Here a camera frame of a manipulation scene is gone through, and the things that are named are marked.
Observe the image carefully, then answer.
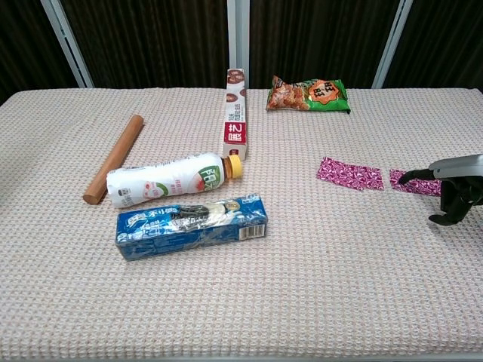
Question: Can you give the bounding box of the dark pleated curtain panel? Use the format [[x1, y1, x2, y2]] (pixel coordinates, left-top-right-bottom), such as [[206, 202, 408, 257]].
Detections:
[[60, 0, 231, 90], [248, 0, 401, 90], [0, 0, 78, 105], [383, 0, 483, 91]]

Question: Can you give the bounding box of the wooden rolling pin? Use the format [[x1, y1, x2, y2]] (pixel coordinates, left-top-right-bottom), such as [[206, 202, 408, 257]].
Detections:
[[82, 114, 145, 206]]

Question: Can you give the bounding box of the pink waffle weave tablecloth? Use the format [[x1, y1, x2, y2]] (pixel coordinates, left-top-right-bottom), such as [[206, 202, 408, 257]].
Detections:
[[0, 87, 483, 359]]

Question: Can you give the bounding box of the white drink bottle yellow cap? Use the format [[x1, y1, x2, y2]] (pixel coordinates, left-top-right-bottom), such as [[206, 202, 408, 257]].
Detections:
[[106, 152, 243, 210]]

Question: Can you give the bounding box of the grey partition frame post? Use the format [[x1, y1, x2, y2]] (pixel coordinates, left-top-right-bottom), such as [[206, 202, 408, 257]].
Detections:
[[39, 0, 94, 89], [226, 0, 251, 90], [371, 0, 414, 90]]

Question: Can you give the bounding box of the green orange snack bag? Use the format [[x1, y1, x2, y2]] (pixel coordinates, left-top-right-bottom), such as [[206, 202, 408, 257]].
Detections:
[[265, 75, 351, 115]]

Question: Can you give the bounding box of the purple white patterned packet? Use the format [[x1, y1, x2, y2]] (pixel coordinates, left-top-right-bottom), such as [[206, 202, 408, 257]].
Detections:
[[315, 156, 385, 192], [388, 168, 442, 198]]

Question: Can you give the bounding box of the blue Oreo cookie box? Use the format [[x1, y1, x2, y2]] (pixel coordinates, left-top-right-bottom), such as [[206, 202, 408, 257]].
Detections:
[[115, 193, 269, 262]]

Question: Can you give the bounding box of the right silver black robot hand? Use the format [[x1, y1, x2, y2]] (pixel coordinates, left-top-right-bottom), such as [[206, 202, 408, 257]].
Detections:
[[398, 153, 483, 227]]

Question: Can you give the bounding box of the long white red baking paper box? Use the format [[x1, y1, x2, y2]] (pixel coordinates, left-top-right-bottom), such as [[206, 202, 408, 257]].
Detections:
[[222, 68, 250, 161]]

